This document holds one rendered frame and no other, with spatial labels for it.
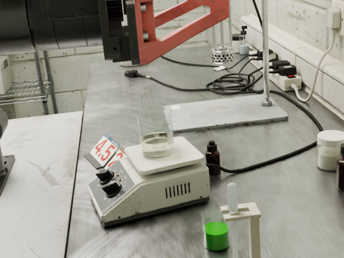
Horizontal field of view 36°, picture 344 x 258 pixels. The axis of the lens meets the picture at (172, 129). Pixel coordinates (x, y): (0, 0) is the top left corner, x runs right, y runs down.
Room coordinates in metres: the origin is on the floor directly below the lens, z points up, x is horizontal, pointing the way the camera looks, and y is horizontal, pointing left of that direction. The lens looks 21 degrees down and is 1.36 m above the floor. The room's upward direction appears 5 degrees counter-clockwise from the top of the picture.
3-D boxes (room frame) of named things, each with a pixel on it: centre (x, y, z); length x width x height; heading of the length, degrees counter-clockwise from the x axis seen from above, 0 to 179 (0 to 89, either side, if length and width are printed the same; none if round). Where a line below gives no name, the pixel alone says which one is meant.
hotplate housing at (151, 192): (0.87, 0.04, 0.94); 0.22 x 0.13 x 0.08; 108
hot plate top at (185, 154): (0.87, 0.02, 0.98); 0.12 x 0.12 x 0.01; 18
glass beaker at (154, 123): (0.87, 0.03, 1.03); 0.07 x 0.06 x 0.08; 97
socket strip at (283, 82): (1.64, -0.34, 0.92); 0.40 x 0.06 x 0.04; 5
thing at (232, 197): (0.57, -0.07, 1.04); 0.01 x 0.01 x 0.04; 4
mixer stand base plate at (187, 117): (1.30, -0.14, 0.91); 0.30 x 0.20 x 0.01; 95
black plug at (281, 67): (1.49, -0.34, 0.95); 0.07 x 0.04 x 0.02; 95
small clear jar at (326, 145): (0.93, -0.31, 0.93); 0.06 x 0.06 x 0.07
